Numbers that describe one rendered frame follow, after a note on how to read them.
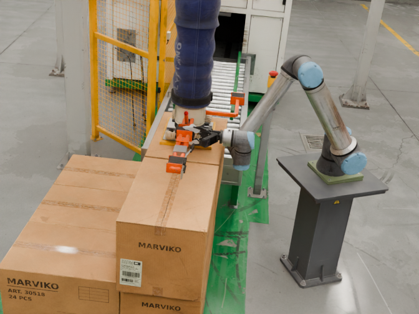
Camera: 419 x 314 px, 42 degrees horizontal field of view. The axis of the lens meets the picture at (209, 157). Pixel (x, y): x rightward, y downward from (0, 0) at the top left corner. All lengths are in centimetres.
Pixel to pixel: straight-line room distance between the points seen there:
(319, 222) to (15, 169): 257
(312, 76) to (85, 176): 158
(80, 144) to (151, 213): 228
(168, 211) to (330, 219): 128
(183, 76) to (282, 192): 192
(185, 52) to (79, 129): 192
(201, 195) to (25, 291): 99
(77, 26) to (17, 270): 210
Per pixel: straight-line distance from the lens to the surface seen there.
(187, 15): 284
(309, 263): 359
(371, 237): 428
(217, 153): 299
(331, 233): 353
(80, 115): 456
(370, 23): 638
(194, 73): 292
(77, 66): 441
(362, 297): 371
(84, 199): 332
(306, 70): 275
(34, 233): 308
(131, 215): 246
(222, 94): 491
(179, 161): 256
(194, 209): 252
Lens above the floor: 234
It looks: 28 degrees down
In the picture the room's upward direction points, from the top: 5 degrees clockwise
